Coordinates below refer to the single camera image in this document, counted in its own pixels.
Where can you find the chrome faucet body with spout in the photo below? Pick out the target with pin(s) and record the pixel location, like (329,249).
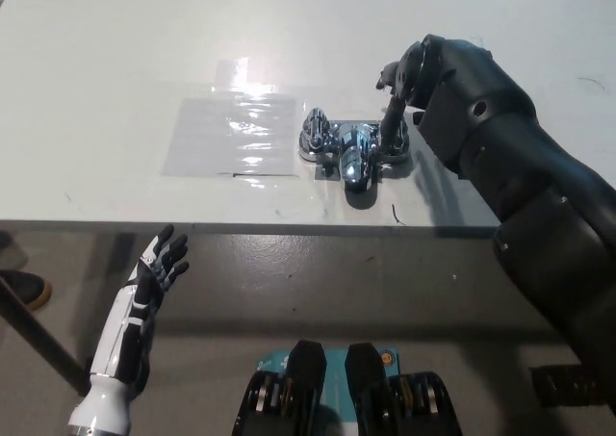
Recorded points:
(353,159)

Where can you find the wide black floor tape marker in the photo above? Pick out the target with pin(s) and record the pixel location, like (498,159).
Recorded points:
(553,385)

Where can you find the translucent grey plastic sheet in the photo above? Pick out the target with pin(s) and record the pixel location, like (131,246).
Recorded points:
(216,140)

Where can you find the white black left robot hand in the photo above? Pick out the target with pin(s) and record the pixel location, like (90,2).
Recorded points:
(120,320)

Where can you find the black teal robot torso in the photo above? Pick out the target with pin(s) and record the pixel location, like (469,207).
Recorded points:
(308,388)

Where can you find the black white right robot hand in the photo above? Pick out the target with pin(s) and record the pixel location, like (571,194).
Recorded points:
(406,72)

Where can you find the black shoe tan sole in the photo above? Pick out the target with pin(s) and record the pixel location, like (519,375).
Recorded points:
(24,289)

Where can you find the dark diagonal metal bar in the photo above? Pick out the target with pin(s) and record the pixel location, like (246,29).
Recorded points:
(43,342)

